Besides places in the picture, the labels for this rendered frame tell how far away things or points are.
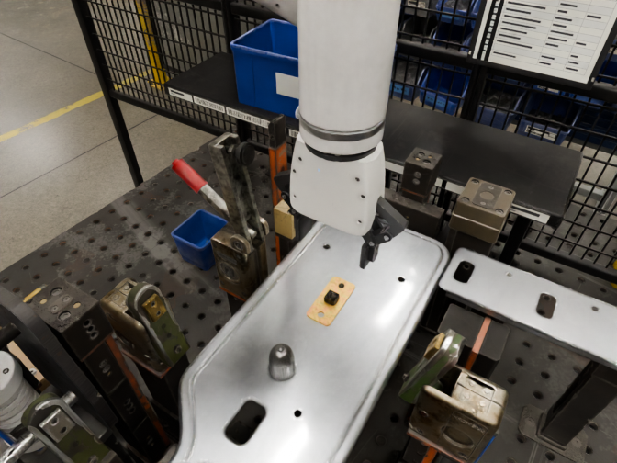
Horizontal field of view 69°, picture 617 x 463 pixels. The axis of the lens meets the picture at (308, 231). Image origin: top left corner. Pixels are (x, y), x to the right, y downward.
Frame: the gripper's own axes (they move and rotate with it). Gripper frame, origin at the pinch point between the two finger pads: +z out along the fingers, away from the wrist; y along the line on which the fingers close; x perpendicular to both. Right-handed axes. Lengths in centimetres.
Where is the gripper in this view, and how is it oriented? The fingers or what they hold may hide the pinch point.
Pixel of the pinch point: (334, 242)
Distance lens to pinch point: 56.6
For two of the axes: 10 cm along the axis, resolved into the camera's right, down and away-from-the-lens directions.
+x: 5.2, -6.0, 6.1
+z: 0.0, 7.1, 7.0
